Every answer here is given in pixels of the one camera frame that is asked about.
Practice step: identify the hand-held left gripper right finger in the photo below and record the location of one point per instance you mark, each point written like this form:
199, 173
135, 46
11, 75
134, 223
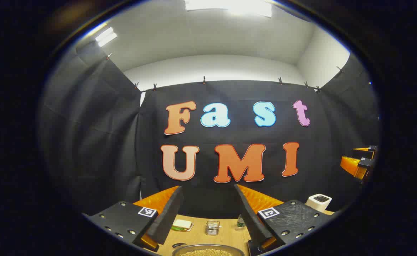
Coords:
253, 217

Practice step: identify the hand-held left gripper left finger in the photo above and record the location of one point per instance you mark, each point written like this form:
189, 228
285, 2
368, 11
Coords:
167, 217

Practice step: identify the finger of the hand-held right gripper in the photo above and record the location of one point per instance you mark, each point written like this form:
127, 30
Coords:
364, 152
352, 166

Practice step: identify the stainless steel pot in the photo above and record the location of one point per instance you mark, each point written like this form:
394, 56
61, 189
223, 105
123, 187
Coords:
208, 246

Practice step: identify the pile of soybeans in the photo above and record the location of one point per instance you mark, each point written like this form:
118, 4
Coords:
206, 253

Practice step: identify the clear plastic water bottle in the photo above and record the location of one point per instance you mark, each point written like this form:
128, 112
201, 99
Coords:
241, 222

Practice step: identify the sandwich with lettuce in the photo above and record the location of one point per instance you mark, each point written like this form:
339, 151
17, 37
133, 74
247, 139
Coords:
182, 224

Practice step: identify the white toaster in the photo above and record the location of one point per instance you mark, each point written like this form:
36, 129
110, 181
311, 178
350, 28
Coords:
318, 204

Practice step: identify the row of black cloth clips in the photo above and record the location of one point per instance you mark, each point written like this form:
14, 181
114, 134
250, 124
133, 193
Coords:
204, 80

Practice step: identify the small ceiling light panel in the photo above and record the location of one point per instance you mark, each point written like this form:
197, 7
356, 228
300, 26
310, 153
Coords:
106, 37

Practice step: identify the large ceiling light panel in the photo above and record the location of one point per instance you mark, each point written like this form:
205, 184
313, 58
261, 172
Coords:
229, 6

